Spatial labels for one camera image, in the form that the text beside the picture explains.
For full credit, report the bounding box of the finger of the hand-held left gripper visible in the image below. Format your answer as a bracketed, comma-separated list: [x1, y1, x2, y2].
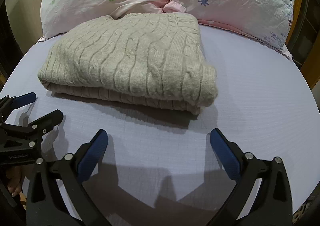
[0, 109, 64, 147]
[0, 92, 37, 117]

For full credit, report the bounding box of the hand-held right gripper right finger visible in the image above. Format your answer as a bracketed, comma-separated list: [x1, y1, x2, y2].
[209, 128, 294, 226]

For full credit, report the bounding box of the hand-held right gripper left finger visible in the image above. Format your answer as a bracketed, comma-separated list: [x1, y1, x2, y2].
[26, 129, 109, 226]

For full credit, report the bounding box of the cream cable-knit sweater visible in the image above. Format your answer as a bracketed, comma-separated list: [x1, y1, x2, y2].
[37, 12, 218, 116]

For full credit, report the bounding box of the person's left hand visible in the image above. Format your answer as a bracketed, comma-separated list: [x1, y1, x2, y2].
[4, 165, 26, 197]

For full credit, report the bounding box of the lavender bed sheet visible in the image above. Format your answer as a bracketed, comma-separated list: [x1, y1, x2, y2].
[0, 24, 320, 226]

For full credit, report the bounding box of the patterned cloth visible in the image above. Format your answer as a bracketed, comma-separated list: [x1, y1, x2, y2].
[291, 198, 313, 225]

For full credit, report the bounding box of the wooden bed frame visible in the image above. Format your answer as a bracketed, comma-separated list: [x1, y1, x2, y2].
[286, 0, 320, 89]

